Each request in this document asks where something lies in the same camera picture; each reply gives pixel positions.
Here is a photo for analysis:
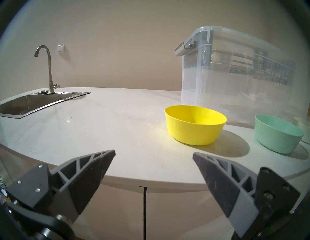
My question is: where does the clear plastic storage box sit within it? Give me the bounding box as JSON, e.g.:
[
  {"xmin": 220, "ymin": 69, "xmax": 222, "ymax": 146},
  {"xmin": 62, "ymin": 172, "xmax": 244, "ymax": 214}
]
[{"xmin": 174, "ymin": 26, "xmax": 303, "ymax": 126}]

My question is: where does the grey dish drying rack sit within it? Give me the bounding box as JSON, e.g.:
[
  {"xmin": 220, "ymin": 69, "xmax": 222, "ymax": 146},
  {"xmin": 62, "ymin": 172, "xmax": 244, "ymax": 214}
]
[{"xmin": 211, "ymin": 46, "xmax": 295, "ymax": 85}]

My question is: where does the white counter cabinet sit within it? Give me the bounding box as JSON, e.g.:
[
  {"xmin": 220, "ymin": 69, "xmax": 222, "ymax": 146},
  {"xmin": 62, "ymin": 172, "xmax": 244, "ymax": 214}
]
[{"xmin": 0, "ymin": 143, "xmax": 310, "ymax": 240}]

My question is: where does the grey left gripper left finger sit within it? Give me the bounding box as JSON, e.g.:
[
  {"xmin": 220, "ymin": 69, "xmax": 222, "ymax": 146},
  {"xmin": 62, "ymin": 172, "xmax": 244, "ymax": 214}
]
[{"xmin": 6, "ymin": 150, "xmax": 116, "ymax": 223}]

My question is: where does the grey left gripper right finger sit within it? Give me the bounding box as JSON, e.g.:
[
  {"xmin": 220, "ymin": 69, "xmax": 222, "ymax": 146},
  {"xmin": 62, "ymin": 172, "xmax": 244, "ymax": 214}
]
[{"xmin": 193, "ymin": 152, "xmax": 301, "ymax": 239}]

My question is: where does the mint green plastic bowl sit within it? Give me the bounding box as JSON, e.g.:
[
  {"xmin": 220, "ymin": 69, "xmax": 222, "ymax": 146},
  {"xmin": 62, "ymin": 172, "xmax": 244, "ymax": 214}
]
[{"xmin": 255, "ymin": 114, "xmax": 304, "ymax": 154}]

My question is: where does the stainless steel sink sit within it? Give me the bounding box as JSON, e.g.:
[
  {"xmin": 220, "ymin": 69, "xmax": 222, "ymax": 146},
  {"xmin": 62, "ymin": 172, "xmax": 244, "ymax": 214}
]
[{"xmin": 0, "ymin": 91, "xmax": 91, "ymax": 119}]

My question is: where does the yellow plastic bowl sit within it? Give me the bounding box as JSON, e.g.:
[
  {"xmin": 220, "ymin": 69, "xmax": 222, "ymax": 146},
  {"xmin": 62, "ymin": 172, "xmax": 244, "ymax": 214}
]
[{"xmin": 165, "ymin": 105, "xmax": 227, "ymax": 146}]

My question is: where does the steel gooseneck faucet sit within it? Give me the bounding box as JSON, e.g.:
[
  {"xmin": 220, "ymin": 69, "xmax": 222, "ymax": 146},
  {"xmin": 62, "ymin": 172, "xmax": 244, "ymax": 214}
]
[{"xmin": 34, "ymin": 45, "xmax": 60, "ymax": 94}]

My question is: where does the cream white plastic bowl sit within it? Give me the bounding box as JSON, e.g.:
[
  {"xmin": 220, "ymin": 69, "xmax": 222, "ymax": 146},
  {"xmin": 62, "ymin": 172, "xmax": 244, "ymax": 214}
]
[{"xmin": 293, "ymin": 117, "xmax": 310, "ymax": 144}]

